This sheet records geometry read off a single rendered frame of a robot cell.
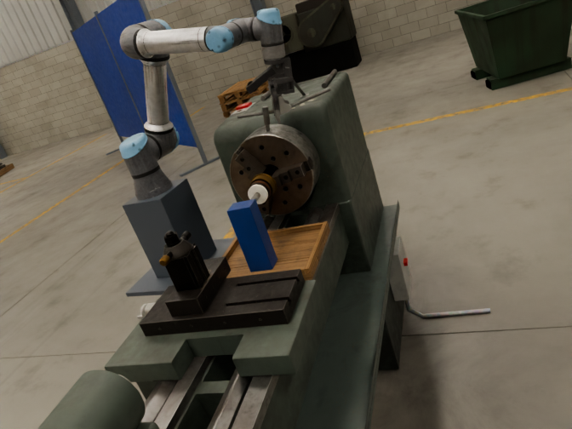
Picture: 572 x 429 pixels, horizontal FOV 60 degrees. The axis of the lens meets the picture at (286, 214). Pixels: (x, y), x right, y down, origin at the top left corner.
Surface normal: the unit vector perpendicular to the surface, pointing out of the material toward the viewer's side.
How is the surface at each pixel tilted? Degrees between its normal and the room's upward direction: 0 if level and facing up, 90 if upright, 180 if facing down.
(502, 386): 0
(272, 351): 0
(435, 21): 90
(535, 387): 0
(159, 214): 90
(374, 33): 90
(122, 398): 64
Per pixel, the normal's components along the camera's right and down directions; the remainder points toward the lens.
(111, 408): 0.69, -0.53
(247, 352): -0.30, -0.87
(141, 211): -0.35, 0.47
